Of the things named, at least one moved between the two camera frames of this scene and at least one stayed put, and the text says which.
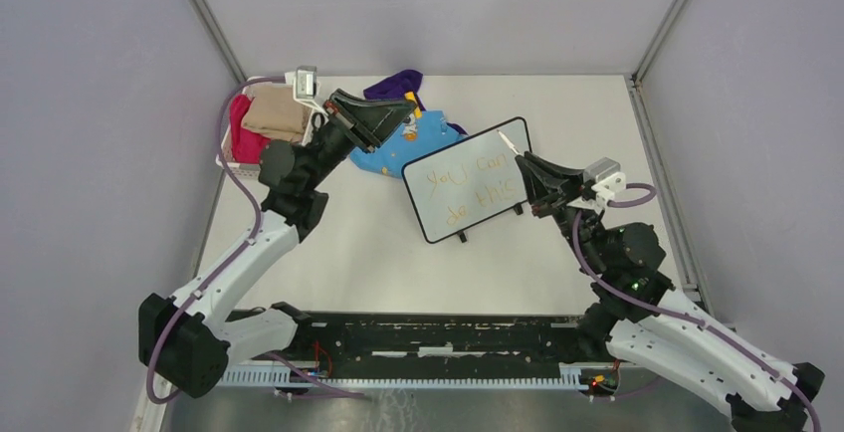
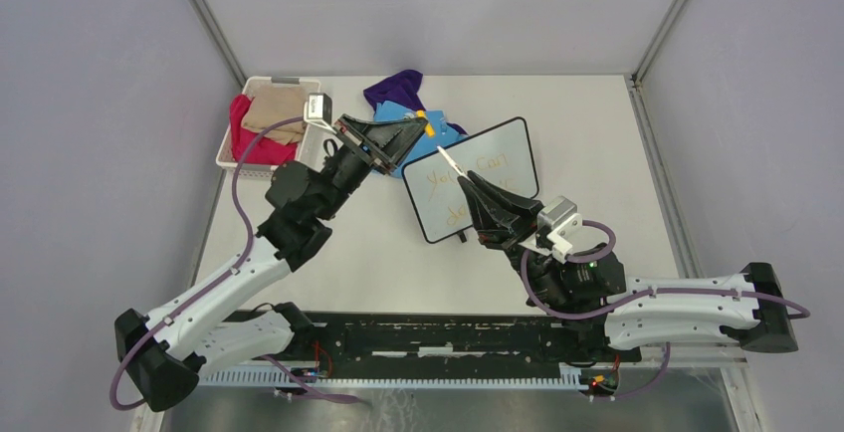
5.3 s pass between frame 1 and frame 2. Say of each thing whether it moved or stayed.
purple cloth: stayed
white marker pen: moved
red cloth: stayed
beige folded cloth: stayed
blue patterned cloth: stayed
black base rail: stayed
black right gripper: moved
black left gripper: moved
